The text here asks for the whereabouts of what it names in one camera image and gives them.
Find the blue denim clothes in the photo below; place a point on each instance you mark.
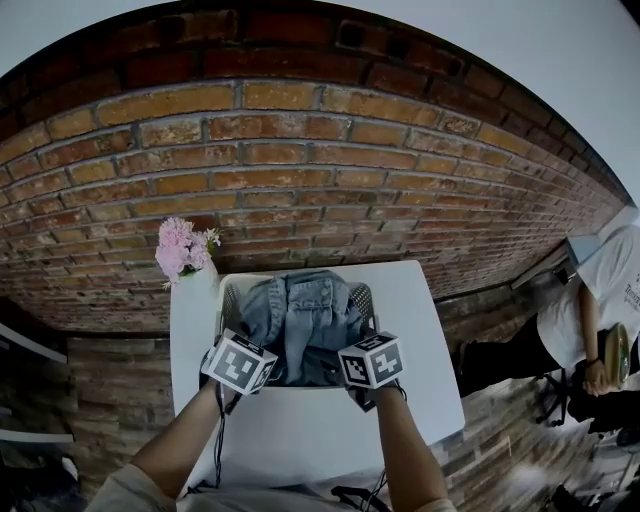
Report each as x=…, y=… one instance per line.
x=305, y=320

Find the round green and yellow disc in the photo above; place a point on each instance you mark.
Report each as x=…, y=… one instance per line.
x=617, y=355

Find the person's grey shirt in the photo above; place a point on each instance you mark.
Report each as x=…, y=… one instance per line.
x=260, y=500

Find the pink flower bouquet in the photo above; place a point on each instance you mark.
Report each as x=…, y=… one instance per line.
x=181, y=247

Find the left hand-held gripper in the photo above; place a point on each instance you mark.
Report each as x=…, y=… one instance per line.
x=235, y=362

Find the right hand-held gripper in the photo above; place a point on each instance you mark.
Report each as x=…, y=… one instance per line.
x=370, y=360

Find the white perforated basket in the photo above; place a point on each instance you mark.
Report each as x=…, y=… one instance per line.
x=227, y=300

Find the person's left forearm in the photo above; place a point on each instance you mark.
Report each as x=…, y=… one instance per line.
x=190, y=440

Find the black office chair base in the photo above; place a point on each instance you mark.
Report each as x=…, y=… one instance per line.
x=552, y=400

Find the person's right forearm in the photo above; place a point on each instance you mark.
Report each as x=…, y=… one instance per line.
x=405, y=445

